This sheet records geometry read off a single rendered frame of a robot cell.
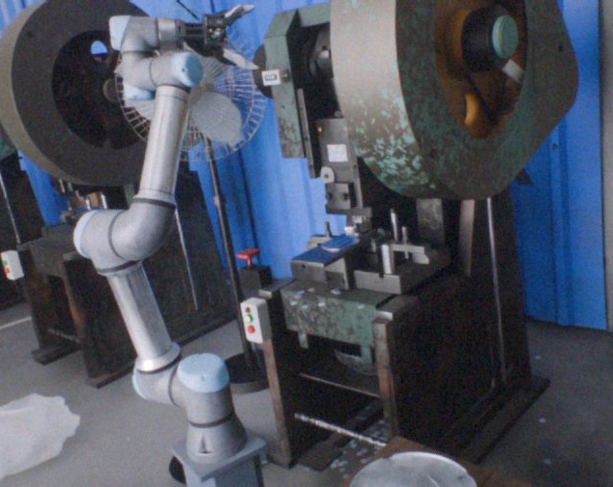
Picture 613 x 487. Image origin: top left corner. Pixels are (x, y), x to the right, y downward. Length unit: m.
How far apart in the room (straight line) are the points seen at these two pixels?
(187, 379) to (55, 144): 1.56
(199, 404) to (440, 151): 0.84
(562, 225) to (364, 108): 1.67
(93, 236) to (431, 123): 0.82
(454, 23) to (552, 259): 1.61
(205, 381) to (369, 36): 0.89
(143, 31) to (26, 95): 1.30
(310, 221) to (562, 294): 1.47
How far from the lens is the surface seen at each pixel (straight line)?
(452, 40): 1.81
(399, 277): 1.98
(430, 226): 2.25
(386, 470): 1.72
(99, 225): 1.58
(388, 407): 2.01
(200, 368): 1.67
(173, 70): 1.59
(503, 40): 1.80
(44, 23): 3.02
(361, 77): 1.56
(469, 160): 1.77
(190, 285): 3.63
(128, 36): 1.70
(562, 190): 3.05
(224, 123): 2.71
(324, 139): 2.09
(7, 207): 5.03
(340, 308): 2.04
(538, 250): 3.20
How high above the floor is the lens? 1.37
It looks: 16 degrees down
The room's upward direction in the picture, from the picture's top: 9 degrees counter-clockwise
